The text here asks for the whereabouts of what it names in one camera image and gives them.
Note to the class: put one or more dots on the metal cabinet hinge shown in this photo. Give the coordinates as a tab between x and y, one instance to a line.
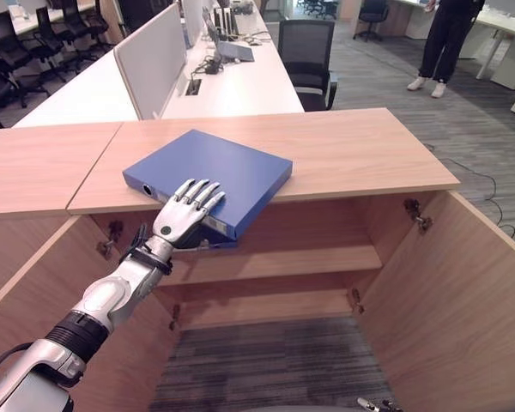
109	240
418	214
356	300
174	317

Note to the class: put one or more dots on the wooden office cabinet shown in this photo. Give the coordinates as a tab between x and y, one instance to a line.
326	146

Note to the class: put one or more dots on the long white office desk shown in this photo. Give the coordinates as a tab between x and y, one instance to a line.
249	86

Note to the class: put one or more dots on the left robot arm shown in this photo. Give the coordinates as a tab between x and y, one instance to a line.
98	300

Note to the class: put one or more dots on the black mesh office chair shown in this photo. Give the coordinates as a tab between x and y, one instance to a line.
304	51

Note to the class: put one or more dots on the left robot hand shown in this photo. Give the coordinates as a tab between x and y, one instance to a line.
176	219

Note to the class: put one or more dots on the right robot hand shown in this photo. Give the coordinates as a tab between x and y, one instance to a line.
379	405

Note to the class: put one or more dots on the blue folder with grey edge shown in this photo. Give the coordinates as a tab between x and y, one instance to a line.
234	50

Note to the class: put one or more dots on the grey desk divider panel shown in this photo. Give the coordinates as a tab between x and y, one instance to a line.
150	64

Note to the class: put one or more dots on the person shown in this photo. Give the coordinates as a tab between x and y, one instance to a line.
442	43

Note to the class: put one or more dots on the wooden cabinet shelf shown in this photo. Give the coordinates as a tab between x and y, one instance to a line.
283	262

